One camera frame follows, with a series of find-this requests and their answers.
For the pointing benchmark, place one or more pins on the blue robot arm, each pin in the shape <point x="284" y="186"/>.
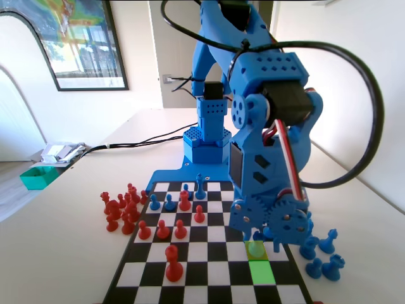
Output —
<point x="209" y="126"/>

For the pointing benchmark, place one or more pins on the blue chess pawn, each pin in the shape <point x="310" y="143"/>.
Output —
<point x="154" y="204"/>
<point x="314" y="269"/>
<point x="186" y="188"/>
<point x="170" y="204"/>
<point x="269" y="233"/>

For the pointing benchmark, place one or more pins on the red chess pawn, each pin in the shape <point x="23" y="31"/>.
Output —
<point x="144" y="198"/>
<point x="163" y="231"/>
<point x="180" y="231"/>
<point x="111" y="224"/>
<point x="144" y="232"/>
<point x="121" y="201"/>
<point x="198" y="216"/>

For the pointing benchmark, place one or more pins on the blue chess king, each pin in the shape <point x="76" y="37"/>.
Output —
<point x="199" y="191"/>

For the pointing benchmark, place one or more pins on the blue chess rook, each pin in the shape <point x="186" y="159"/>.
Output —
<point x="333" y="269"/>

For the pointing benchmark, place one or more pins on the red piece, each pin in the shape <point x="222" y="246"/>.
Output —
<point x="184" y="202"/>

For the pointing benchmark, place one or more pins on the red chess king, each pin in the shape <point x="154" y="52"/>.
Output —
<point x="173" y="269"/>

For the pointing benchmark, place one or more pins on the red chess queen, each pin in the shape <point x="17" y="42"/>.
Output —
<point x="109" y="207"/>

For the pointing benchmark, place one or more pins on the black white chessboard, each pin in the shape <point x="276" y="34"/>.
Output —
<point x="205" y="253"/>

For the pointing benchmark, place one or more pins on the green plastic bin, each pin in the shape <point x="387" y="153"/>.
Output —
<point x="36" y="179"/>

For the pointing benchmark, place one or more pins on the black framed poster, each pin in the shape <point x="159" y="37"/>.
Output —
<point x="88" y="47"/>

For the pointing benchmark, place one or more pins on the white arched panel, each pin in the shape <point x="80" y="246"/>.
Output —
<point x="19" y="95"/>

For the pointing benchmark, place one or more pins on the blue base plate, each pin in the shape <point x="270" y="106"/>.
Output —
<point x="177" y="175"/>

